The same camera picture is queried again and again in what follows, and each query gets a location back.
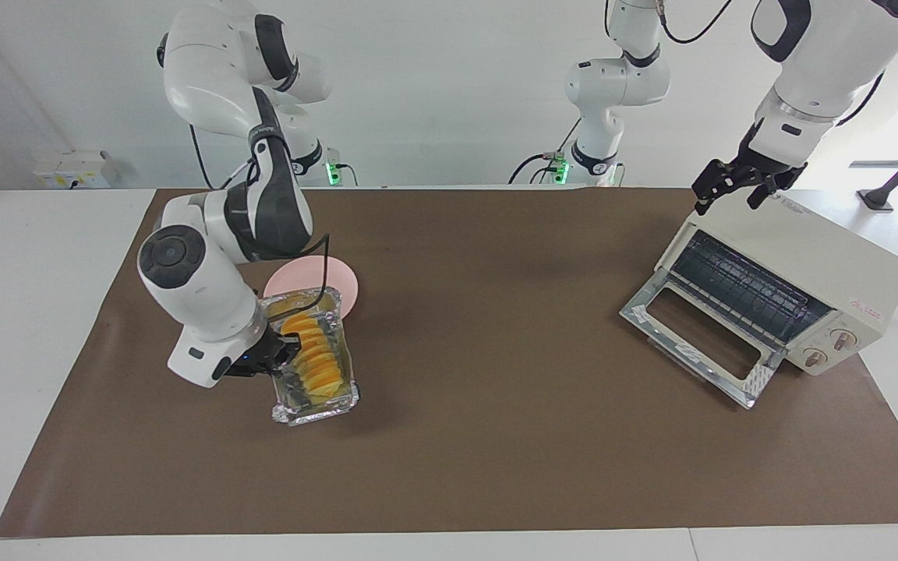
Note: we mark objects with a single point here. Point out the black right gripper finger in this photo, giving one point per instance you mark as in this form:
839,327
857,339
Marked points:
291,341
285,365

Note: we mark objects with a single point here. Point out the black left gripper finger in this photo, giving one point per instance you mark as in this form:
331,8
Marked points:
710,183
762,189

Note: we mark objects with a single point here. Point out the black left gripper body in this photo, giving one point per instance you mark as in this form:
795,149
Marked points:
768,170

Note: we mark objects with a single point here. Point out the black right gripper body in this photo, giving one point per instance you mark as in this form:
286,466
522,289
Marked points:
258,362

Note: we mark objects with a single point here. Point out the glazed twisted bread loaf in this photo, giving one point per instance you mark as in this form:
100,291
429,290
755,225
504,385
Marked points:
316,366

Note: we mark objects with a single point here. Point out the aluminium foil tray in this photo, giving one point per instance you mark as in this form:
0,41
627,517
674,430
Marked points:
316,413

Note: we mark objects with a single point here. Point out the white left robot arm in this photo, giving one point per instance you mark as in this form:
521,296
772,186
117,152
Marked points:
831,54

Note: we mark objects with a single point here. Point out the cream toaster oven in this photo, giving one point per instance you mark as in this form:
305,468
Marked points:
807,249

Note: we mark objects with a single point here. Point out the glass oven door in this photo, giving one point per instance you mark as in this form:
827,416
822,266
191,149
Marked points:
683,348

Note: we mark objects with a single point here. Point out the cream oven knob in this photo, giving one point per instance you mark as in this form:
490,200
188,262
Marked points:
843,340
814,358

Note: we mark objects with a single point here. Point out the pink round plate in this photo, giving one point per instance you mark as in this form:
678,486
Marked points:
305,273

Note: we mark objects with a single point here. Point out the brown table mat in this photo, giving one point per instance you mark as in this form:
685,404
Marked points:
496,428

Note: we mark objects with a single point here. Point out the white wall outlet box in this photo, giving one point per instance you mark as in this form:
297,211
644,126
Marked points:
75,167

